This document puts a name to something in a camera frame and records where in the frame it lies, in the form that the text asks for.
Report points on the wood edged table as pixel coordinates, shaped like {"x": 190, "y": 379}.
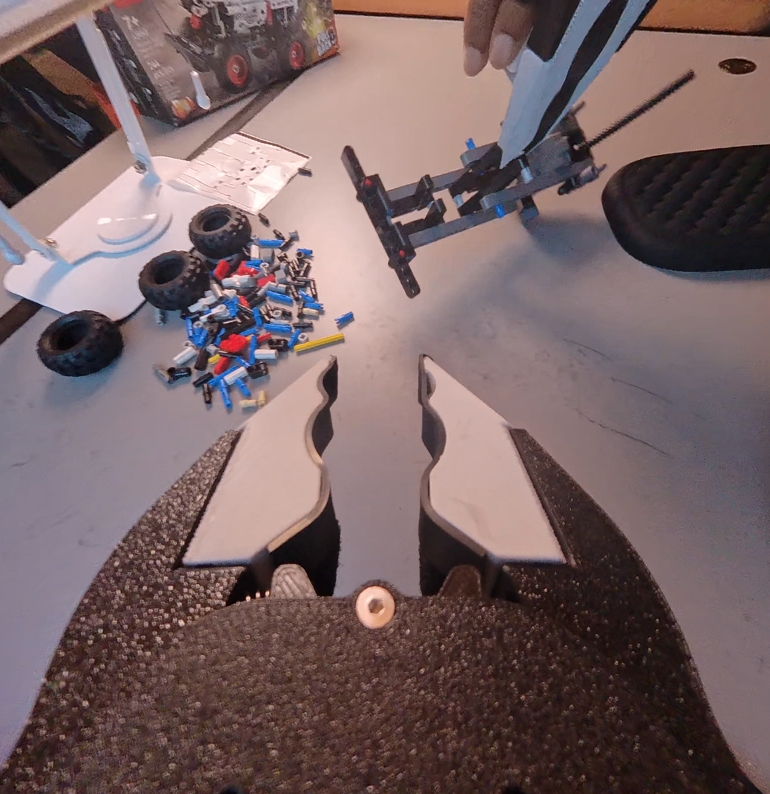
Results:
{"x": 701, "y": 15}

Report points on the black desk grommet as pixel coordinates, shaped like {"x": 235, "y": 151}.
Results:
{"x": 737, "y": 66}

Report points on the toy truck set box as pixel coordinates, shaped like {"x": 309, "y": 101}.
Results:
{"x": 174, "y": 68}

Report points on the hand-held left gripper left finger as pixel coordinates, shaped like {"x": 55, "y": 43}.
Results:
{"x": 267, "y": 490}

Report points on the white sticker sheet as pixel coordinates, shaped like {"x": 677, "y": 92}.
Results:
{"x": 242, "y": 170}

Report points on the pile of small brick parts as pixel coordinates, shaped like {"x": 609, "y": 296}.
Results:
{"x": 248, "y": 310}

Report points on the tan angled connector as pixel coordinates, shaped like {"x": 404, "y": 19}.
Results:
{"x": 253, "y": 401}

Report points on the brick truck chassis model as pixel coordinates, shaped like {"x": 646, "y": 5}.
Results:
{"x": 434, "y": 211}

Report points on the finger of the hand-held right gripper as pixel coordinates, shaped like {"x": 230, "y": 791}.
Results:
{"x": 614, "y": 43}
{"x": 534, "y": 99}

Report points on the yellow axle rod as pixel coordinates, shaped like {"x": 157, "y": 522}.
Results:
{"x": 319, "y": 342}

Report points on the white book stand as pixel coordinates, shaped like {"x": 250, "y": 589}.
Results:
{"x": 99, "y": 248}

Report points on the person's right hand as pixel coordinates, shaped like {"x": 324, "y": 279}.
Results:
{"x": 484, "y": 31}

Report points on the grey desk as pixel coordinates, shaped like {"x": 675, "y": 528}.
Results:
{"x": 546, "y": 341}

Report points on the black toy tire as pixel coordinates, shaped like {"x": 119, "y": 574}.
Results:
{"x": 155, "y": 298}
{"x": 56, "y": 363}
{"x": 205, "y": 245}

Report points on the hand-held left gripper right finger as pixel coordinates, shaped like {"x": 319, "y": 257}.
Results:
{"x": 484, "y": 490}

